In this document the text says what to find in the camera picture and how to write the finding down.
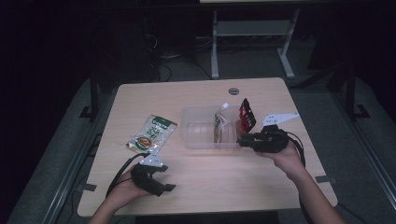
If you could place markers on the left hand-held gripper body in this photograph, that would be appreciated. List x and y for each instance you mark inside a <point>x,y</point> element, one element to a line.
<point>146,179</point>

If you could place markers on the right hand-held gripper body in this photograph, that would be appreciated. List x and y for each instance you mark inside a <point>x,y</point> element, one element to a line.
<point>272,141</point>

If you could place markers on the black and red snack packet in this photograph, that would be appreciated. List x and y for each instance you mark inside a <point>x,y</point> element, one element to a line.
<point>247,115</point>

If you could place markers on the white food packet red edge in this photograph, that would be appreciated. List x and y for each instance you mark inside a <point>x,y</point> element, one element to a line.
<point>220,123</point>

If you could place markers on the clear plastic container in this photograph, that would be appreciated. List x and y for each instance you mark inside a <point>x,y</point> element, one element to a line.
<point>199,130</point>

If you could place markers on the person's left hand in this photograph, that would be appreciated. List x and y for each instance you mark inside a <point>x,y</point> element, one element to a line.
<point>124,191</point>

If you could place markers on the person's right hand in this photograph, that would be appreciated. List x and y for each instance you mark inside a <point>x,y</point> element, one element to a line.
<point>288,161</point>

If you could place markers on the green and white food packet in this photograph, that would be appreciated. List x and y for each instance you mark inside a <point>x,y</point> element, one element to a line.
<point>152,133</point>

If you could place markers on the grey tape piece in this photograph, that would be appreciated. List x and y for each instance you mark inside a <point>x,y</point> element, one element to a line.
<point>325,179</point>
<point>88,187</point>

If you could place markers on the black metal stand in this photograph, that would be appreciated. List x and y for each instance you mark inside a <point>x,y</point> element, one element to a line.
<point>351,93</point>
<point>93,93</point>

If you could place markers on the white metal stand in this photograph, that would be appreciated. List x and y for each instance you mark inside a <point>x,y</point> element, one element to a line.
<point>252,28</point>

